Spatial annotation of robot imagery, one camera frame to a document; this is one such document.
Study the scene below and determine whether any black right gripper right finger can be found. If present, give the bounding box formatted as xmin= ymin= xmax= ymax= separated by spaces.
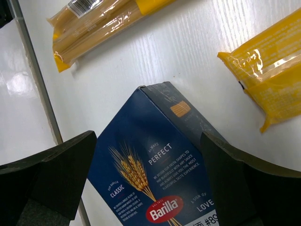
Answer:
xmin=200 ymin=132 xmax=301 ymax=226

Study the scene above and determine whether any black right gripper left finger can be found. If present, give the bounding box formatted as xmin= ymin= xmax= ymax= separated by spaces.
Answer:
xmin=0 ymin=131 xmax=97 ymax=226

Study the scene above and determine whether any blue Barilla pasta box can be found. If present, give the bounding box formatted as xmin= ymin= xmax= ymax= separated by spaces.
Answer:
xmin=87 ymin=82 xmax=220 ymax=226

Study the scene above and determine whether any yellow spaghetti bag with barcode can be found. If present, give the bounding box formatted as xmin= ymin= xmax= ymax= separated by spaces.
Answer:
xmin=48 ymin=0 xmax=172 ymax=73

